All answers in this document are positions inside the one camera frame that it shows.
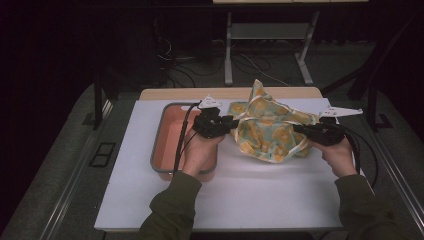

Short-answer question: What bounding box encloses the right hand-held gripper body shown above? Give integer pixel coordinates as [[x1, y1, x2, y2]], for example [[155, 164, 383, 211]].
[[308, 105, 364, 148]]

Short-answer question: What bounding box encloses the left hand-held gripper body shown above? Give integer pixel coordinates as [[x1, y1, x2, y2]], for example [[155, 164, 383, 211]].
[[191, 94, 231, 140]]

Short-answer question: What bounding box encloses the teal cloth with orange slices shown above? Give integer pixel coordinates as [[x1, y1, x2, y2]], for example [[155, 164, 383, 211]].
[[227, 78, 320, 164]]

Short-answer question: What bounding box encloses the person's right hand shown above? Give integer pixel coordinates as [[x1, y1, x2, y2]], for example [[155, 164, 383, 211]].
[[309, 137, 358, 179]]

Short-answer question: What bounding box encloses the person's left hand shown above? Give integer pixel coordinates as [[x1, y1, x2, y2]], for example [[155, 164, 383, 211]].
[[181, 129, 226, 182]]

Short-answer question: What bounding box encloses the orange plastic bin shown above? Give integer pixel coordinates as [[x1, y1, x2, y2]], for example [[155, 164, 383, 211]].
[[149, 102, 218, 183]]

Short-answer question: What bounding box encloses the black metal stand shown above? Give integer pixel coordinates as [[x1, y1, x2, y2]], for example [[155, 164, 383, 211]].
[[320, 14, 395, 132], [92, 71, 116, 131]]

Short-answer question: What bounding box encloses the black floor socket cover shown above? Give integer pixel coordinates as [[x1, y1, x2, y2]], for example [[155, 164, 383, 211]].
[[88, 141, 117, 168]]

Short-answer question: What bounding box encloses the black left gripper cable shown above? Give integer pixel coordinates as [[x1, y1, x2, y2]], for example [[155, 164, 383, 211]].
[[172, 101, 203, 177]]

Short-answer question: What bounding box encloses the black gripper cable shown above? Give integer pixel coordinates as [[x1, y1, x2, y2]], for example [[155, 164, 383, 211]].
[[172, 101, 203, 177], [339, 123, 380, 190]]

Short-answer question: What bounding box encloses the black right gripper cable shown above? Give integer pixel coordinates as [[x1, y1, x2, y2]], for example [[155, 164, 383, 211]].
[[339, 123, 380, 190]]

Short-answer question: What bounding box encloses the floor cable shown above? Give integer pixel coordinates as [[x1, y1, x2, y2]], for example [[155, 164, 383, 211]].
[[231, 53, 291, 88]]

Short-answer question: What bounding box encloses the grey metal desk frame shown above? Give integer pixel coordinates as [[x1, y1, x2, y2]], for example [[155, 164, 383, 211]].
[[223, 11, 321, 87]]

